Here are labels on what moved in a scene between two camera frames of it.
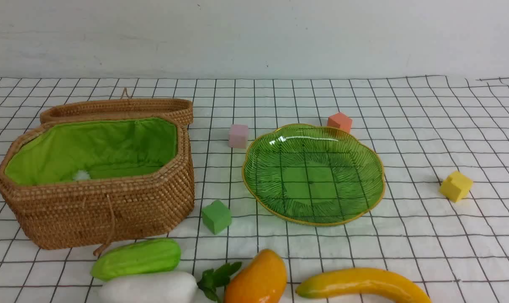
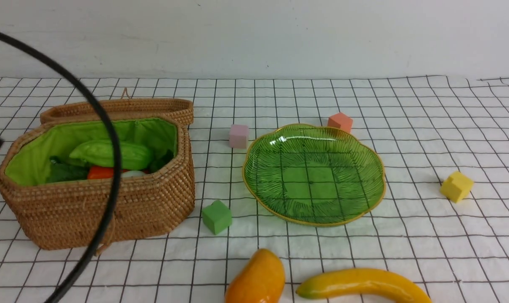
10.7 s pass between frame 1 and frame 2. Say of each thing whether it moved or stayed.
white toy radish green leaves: moved
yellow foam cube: stayed
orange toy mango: stayed
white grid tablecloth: stayed
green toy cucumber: moved
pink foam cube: stayed
